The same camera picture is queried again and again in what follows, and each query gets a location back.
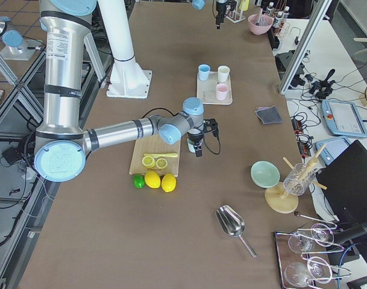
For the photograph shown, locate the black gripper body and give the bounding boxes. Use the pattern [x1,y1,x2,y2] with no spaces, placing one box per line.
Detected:
[187,119,219,145]
[216,0,236,17]

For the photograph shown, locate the pink cup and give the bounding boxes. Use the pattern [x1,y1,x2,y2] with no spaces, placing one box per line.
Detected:
[216,84,229,101]

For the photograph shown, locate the light blue cup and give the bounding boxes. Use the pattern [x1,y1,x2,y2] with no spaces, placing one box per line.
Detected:
[198,64,211,81]

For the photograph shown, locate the cream white cup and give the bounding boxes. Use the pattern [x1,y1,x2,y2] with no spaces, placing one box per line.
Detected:
[218,65,230,82]

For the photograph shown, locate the cream rabbit tray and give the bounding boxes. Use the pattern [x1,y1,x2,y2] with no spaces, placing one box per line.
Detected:
[196,72,233,105]

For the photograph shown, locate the yellow plastic knife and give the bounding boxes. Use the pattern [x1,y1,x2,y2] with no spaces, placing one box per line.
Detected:
[143,153,178,159]

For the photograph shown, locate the lower lemon slice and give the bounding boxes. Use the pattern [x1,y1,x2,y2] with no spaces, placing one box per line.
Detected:
[155,158,168,170]

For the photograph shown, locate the lemon slice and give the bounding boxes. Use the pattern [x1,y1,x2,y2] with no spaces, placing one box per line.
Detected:
[142,157,155,169]
[155,158,168,170]

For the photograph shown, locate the pink bowl with ice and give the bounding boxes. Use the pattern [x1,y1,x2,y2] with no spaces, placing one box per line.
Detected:
[248,14,273,35]

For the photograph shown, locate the whole lemon outer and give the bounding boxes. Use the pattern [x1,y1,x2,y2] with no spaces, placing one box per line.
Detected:
[161,173,177,193]

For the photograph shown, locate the upper lemon slice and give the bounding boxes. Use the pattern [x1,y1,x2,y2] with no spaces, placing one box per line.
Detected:
[142,157,155,169]

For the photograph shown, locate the wooden cutting board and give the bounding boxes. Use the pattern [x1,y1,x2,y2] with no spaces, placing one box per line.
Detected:
[129,135,181,177]

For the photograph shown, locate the whole lemon near lime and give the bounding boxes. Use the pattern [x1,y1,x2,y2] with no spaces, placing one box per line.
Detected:
[144,171,161,188]

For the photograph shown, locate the green lime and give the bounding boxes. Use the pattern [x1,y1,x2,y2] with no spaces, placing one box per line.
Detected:
[132,175,145,188]

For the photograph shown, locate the green bowl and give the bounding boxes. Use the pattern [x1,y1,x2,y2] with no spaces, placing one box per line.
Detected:
[251,161,280,188]

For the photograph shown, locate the metal ice scoop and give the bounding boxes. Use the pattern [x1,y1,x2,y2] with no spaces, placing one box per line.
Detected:
[215,205,257,258]

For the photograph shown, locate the wooden cup stand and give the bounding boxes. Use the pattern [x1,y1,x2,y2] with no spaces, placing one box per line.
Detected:
[265,145,327,214]

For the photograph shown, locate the clear textured glass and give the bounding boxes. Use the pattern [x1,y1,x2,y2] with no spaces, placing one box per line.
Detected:
[283,163,316,196]

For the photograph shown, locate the blue teach pendant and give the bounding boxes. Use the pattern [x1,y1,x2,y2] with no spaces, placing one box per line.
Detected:
[315,136,352,166]
[321,99,367,138]

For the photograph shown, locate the white wire dish rack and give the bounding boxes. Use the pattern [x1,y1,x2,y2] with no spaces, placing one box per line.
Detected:
[227,0,246,23]

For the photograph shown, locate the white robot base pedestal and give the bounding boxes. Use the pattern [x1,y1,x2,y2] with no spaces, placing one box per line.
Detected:
[99,1,152,99]

